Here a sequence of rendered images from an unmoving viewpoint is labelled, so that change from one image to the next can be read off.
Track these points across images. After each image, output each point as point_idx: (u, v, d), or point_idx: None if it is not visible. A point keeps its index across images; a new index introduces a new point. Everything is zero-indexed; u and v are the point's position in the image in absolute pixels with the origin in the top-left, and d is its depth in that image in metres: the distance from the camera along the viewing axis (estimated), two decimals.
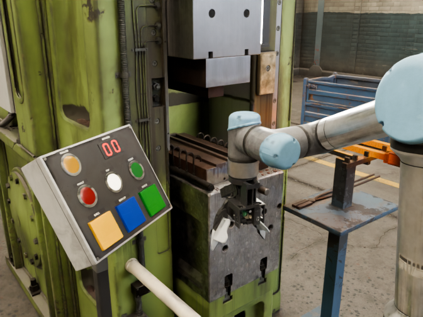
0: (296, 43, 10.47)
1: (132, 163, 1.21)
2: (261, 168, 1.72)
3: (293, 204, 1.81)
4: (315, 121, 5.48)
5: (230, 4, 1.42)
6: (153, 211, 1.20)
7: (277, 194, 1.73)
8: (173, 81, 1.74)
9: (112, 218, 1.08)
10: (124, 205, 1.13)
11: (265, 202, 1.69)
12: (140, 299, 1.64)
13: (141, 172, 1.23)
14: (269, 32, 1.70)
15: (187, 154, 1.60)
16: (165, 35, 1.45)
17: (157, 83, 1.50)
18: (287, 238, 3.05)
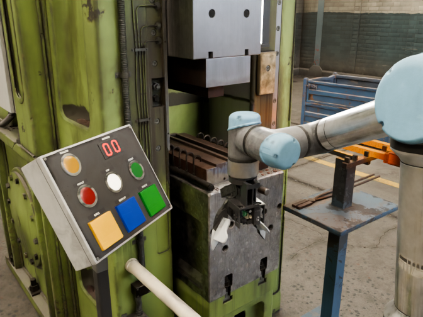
0: (296, 43, 10.47)
1: (132, 163, 1.21)
2: (261, 168, 1.72)
3: (293, 204, 1.81)
4: (315, 121, 5.48)
5: (230, 4, 1.42)
6: (153, 211, 1.20)
7: (277, 194, 1.73)
8: (173, 81, 1.74)
9: (112, 218, 1.08)
10: (124, 205, 1.13)
11: (265, 202, 1.69)
12: (140, 299, 1.64)
13: (141, 172, 1.23)
14: (269, 32, 1.70)
15: (187, 154, 1.60)
16: (165, 35, 1.45)
17: (157, 83, 1.50)
18: (287, 238, 3.05)
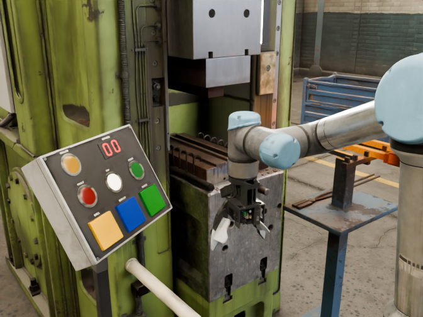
0: (296, 43, 10.47)
1: (132, 163, 1.21)
2: (261, 168, 1.72)
3: (293, 204, 1.81)
4: (315, 121, 5.48)
5: (230, 4, 1.42)
6: (153, 211, 1.20)
7: (277, 194, 1.73)
8: (173, 81, 1.74)
9: (112, 218, 1.08)
10: (124, 205, 1.13)
11: (265, 202, 1.69)
12: (140, 299, 1.64)
13: (141, 172, 1.23)
14: (269, 32, 1.70)
15: (187, 154, 1.60)
16: (165, 35, 1.45)
17: (157, 83, 1.50)
18: (287, 238, 3.05)
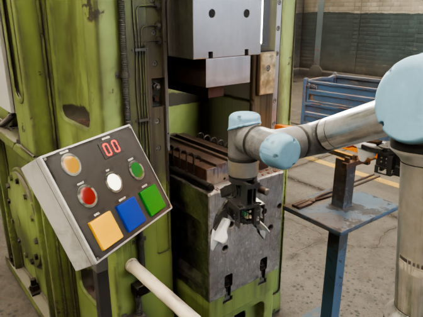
0: (296, 43, 10.47)
1: (132, 163, 1.21)
2: (261, 168, 1.72)
3: (293, 204, 1.81)
4: (315, 121, 5.48)
5: (230, 4, 1.42)
6: (153, 211, 1.20)
7: (277, 194, 1.73)
8: (173, 81, 1.74)
9: (112, 218, 1.08)
10: (124, 205, 1.13)
11: (265, 202, 1.69)
12: (140, 299, 1.64)
13: (141, 172, 1.23)
14: (269, 32, 1.70)
15: (187, 154, 1.60)
16: (165, 35, 1.45)
17: (157, 83, 1.50)
18: (287, 238, 3.05)
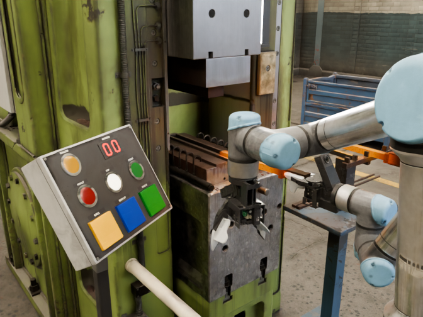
0: (296, 43, 10.47)
1: (132, 163, 1.21)
2: None
3: (293, 204, 1.81)
4: (315, 121, 5.48)
5: (230, 4, 1.42)
6: (153, 211, 1.20)
7: (277, 194, 1.73)
8: (173, 81, 1.74)
9: (112, 218, 1.08)
10: (124, 205, 1.13)
11: (265, 202, 1.69)
12: (140, 299, 1.64)
13: (141, 172, 1.23)
14: (269, 32, 1.70)
15: (187, 154, 1.60)
16: (165, 35, 1.45)
17: (157, 83, 1.50)
18: (287, 238, 3.05)
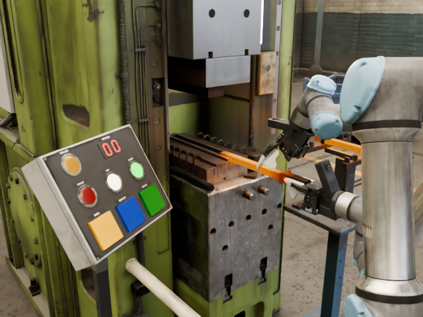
0: (296, 43, 10.47)
1: (132, 163, 1.21)
2: None
3: (293, 204, 1.81)
4: None
5: (230, 4, 1.42)
6: (153, 211, 1.20)
7: (277, 194, 1.73)
8: (173, 81, 1.74)
9: (112, 218, 1.08)
10: (124, 205, 1.13)
11: (265, 202, 1.69)
12: (140, 299, 1.64)
13: (141, 172, 1.23)
14: (269, 32, 1.70)
15: (187, 154, 1.60)
16: (165, 35, 1.45)
17: (157, 83, 1.50)
18: (287, 238, 3.05)
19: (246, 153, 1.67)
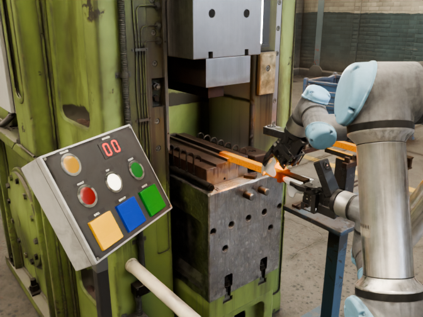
0: (296, 43, 10.47)
1: (132, 163, 1.21)
2: None
3: (293, 204, 1.81)
4: None
5: (230, 4, 1.42)
6: (153, 211, 1.20)
7: (277, 194, 1.73)
8: (173, 81, 1.74)
9: (112, 218, 1.08)
10: (124, 205, 1.13)
11: (265, 202, 1.69)
12: (140, 299, 1.64)
13: (141, 172, 1.23)
14: (269, 32, 1.70)
15: (187, 154, 1.60)
16: (165, 35, 1.45)
17: (157, 83, 1.50)
18: (287, 238, 3.05)
19: (246, 153, 1.67)
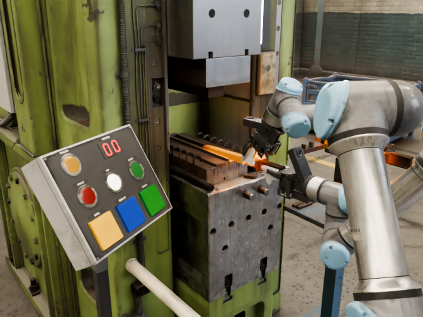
0: (296, 43, 10.47)
1: (132, 163, 1.21)
2: None
3: (293, 204, 1.81)
4: None
5: (230, 4, 1.42)
6: (153, 211, 1.20)
7: None
8: (173, 81, 1.74)
9: (112, 218, 1.08)
10: (124, 205, 1.13)
11: (265, 202, 1.69)
12: (140, 299, 1.64)
13: (141, 172, 1.23)
14: (269, 32, 1.70)
15: (187, 154, 1.60)
16: (165, 35, 1.45)
17: (157, 83, 1.50)
18: (287, 238, 3.05)
19: None
